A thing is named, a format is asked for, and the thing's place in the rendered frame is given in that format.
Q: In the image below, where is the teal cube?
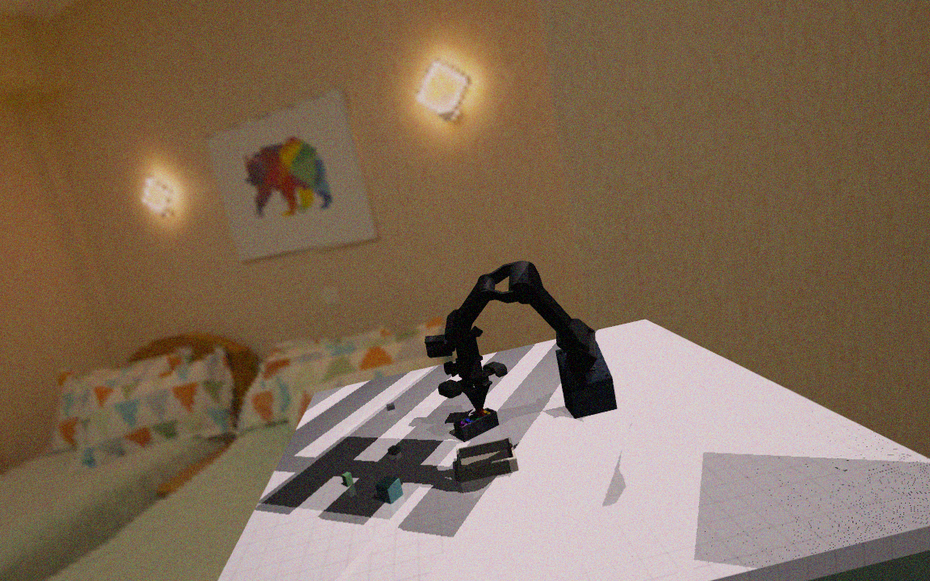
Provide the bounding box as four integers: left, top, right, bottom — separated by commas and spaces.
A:
375, 476, 404, 504

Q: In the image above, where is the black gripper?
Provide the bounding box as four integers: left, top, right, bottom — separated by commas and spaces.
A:
438, 353, 508, 411

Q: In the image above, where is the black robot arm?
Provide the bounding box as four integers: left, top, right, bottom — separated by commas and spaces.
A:
425, 261, 597, 373

